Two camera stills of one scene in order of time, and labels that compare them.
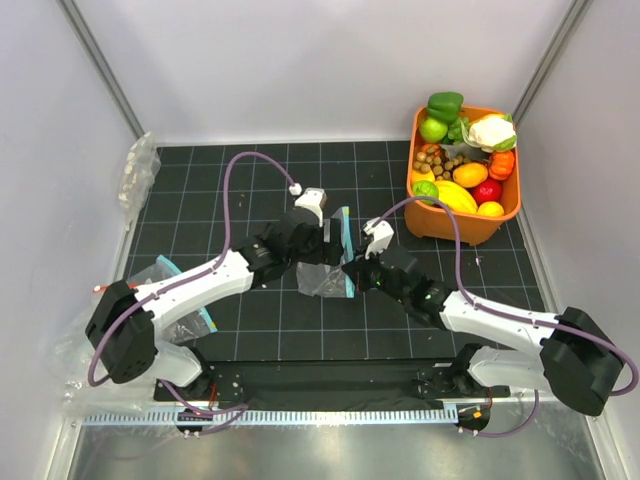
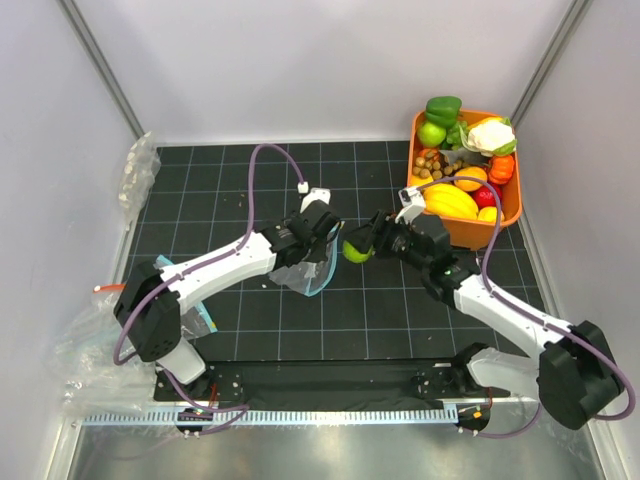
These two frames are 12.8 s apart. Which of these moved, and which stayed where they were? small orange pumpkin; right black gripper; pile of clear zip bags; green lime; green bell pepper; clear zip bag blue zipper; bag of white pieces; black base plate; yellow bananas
Moved: green lime; right black gripper; clear zip bag blue zipper
Stayed: small orange pumpkin; green bell pepper; pile of clear zip bags; bag of white pieces; black base plate; yellow bananas
